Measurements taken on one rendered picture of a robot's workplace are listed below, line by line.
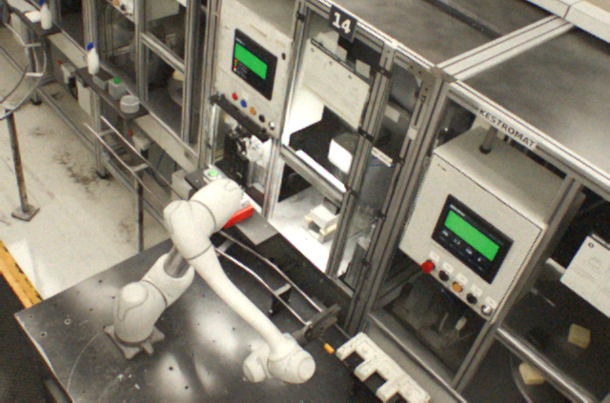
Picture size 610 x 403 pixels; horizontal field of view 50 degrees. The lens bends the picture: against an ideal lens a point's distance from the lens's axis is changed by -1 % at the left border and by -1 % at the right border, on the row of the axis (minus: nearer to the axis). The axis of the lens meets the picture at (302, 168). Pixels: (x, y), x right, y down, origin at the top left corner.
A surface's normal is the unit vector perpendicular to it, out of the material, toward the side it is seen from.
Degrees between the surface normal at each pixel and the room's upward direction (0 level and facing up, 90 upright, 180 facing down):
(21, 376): 0
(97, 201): 0
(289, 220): 0
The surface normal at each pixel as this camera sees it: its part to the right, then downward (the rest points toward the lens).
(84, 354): 0.15, -0.75
